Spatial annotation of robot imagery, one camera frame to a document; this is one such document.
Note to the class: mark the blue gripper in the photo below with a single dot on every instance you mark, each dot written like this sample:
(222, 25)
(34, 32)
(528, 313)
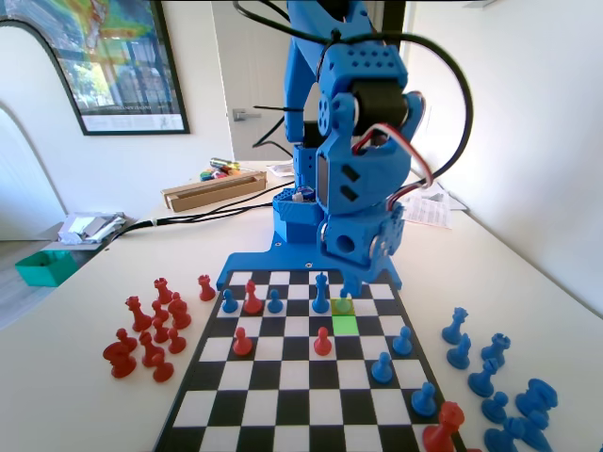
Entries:
(360, 245)

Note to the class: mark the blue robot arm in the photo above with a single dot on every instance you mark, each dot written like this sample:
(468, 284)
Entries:
(301, 70)

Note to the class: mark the blue chess king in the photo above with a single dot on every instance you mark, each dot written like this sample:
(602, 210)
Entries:
(321, 295)

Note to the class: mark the red chess pawn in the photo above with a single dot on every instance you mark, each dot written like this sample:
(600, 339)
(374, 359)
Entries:
(160, 311)
(322, 343)
(161, 331)
(123, 336)
(162, 369)
(242, 343)
(176, 341)

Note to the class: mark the red chess bishop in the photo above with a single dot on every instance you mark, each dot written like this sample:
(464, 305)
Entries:
(252, 299)
(179, 314)

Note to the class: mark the blue chess queen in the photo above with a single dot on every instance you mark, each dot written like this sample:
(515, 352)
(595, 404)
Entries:
(453, 327)

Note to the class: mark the blue chess rook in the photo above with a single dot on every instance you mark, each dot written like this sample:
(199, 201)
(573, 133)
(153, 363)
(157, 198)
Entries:
(494, 350)
(537, 396)

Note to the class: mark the red chess king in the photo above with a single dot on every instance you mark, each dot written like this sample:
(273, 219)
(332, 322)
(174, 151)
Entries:
(443, 428)

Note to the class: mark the printed paper sheet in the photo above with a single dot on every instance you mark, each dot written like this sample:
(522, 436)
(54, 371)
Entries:
(431, 212)

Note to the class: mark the black white chessboard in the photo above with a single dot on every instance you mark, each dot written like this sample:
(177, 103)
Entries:
(292, 376)

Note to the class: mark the long cardboard box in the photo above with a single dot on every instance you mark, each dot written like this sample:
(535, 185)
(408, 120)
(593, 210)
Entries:
(212, 193)

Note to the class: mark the silver yellow tube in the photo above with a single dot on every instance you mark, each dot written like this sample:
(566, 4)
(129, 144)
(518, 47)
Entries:
(225, 164)

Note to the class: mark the colourful marker set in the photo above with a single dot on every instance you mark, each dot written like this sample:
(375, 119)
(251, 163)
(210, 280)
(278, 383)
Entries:
(212, 176)

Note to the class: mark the white door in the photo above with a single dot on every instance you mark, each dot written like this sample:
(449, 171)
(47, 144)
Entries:
(254, 56)

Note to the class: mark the grey wrapper pile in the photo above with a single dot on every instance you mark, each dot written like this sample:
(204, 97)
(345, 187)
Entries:
(89, 226)

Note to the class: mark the green plastic bin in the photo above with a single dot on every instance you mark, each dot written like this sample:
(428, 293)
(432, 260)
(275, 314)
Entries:
(44, 268)

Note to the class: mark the black framed poster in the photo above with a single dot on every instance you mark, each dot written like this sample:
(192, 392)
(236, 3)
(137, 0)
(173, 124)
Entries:
(118, 56)

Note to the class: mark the white arched furniture panel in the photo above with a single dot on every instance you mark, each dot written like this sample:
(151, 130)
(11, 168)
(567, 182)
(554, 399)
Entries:
(28, 155)

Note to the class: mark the blue base plate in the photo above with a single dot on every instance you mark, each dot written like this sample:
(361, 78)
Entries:
(245, 261)

